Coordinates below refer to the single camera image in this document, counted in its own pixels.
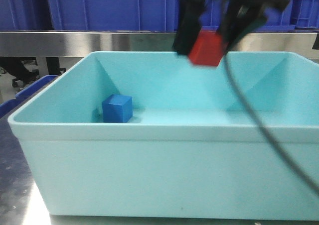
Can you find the blue cube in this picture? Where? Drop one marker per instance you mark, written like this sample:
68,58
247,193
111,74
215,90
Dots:
117,109

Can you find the blue crate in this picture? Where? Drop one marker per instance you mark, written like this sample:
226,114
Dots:
277,10
305,14
105,15

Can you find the blue crate upper left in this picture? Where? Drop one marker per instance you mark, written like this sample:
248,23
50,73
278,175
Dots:
105,15

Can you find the stainless steel shelf rail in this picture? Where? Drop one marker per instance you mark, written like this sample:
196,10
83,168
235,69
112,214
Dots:
80,44

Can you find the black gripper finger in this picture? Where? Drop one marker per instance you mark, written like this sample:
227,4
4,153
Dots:
189,25
239,18

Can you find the red cube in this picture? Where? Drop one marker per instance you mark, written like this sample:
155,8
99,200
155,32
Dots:
208,49

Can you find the blue crate upper right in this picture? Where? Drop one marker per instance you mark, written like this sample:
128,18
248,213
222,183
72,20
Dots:
305,14

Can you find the blue bin left edge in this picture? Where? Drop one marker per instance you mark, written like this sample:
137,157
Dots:
27,92

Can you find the blue crate upper middle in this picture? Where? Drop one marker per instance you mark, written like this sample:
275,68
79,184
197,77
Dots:
277,10

